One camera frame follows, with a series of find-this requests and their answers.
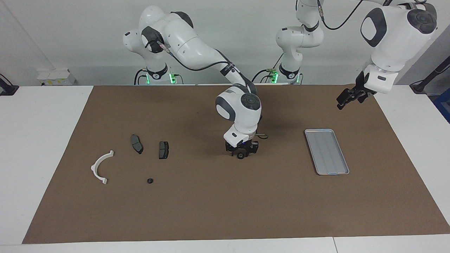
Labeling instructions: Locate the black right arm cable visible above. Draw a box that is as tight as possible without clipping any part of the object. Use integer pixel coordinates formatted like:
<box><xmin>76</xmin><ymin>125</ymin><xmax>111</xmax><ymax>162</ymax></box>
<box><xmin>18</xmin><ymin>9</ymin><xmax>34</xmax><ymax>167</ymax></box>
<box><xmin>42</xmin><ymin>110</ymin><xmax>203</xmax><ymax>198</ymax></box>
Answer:
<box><xmin>149</xmin><ymin>35</ymin><xmax>269</xmax><ymax>140</ymax></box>

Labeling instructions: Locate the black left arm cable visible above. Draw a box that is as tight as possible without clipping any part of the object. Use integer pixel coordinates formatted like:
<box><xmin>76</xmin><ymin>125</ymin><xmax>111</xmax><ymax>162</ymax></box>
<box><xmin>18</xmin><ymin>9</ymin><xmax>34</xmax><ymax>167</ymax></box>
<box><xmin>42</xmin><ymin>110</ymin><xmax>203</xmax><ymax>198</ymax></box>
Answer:
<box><xmin>316</xmin><ymin>0</ymin><xmax>364</xmax><ymax>31</ymax></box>

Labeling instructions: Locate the black clamp mount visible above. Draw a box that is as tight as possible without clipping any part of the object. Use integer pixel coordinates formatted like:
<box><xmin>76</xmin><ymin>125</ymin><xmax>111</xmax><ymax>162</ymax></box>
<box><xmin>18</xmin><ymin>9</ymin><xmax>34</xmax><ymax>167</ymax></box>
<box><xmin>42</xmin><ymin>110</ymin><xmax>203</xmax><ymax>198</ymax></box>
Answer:
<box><xmin>0</xmin><ymin>73</ymin><xmax>19</xmax><ymax>96</ymax></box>

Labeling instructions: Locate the brown table mat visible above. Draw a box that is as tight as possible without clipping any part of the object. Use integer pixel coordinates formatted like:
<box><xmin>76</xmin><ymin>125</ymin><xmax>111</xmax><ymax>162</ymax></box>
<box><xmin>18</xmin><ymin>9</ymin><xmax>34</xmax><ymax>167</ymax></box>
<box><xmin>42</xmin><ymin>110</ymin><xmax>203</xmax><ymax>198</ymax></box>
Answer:
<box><xmin>22</xmin><ymin>84</ymin><xmax>450</xmax><ymax>244</ymax></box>

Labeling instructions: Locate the elongated dark brake pad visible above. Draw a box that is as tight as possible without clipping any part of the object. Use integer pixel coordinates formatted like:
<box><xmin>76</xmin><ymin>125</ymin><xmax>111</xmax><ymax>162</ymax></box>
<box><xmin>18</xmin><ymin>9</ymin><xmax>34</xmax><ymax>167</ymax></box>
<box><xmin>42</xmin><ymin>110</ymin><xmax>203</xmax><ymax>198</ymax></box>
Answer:
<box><xmin>130</xmin><ymin>134</ymin><xmax>144</xmax><ymax>155</ymax></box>

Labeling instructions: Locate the white power strip box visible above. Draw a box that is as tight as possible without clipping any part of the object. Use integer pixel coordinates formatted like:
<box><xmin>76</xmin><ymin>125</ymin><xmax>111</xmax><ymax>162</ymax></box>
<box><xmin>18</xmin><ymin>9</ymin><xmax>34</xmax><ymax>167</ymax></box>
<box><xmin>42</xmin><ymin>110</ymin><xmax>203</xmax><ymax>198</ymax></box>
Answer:
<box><xmin>37</xmin><ymin>68</ymin><xmax>76</xmax><ymax>86</ymax></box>

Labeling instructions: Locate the silver metal tray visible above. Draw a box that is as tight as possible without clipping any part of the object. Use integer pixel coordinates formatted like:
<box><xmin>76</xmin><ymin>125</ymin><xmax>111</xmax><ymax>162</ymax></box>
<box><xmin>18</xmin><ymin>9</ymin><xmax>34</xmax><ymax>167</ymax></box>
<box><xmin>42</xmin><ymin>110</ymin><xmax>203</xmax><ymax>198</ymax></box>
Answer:
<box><xmin>304</xmin><ymin>129</ymin><xmax>350</xmax><ymax>176</ymax></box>

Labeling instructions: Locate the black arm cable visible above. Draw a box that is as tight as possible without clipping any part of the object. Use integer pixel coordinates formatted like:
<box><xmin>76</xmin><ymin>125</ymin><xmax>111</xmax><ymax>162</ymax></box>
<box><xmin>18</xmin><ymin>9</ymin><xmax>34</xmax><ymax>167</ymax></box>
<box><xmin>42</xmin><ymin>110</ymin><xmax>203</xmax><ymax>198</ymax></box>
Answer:
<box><xmin>316</xmin><ymin>0</ymin><xmax>364</xmax><ymax>31</ymax></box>
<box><xmin>149</xmin><ymin>35</ymin><xmax>269</xmax><ymax>140</ymax></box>

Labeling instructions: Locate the blue crate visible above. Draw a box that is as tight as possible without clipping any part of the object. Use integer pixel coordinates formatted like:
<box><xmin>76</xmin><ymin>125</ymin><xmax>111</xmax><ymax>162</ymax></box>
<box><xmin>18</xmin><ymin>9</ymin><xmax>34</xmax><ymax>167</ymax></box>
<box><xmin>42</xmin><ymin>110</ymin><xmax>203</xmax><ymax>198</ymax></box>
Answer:
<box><xmin>433</xmin><ymin>87</ymin><xmax>450</xmax><ymax>124</ymax></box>

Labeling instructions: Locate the black angled stand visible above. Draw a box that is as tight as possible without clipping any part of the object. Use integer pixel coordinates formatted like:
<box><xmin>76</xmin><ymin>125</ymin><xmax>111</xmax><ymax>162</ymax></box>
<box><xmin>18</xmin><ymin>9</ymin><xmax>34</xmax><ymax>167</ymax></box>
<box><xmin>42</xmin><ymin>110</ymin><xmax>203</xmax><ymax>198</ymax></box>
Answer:
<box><xmin>410</xmin><ymin>54</ymin><xmax>450</xmax><ymax>95</ymax></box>

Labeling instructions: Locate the white semicircular clamp bracket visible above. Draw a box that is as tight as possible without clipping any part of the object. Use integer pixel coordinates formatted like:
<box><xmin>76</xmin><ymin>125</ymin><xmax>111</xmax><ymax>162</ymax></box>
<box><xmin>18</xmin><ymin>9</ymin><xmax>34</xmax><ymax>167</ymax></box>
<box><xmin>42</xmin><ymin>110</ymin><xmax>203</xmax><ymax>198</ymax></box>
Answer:
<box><xmin>91</xmin><ymin>150</ymin><xmax>115</xmax><ymax>185</ymax></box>

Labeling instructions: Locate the black left base cable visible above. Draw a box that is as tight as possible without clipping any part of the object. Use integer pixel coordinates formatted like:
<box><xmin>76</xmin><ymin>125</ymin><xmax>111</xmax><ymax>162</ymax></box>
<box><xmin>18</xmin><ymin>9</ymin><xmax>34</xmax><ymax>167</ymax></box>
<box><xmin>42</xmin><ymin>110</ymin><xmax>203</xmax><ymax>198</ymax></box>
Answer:
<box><xmin>251</xmin><ymin>53</ymin><xmax>285</xmax><ymax>84</ymax></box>

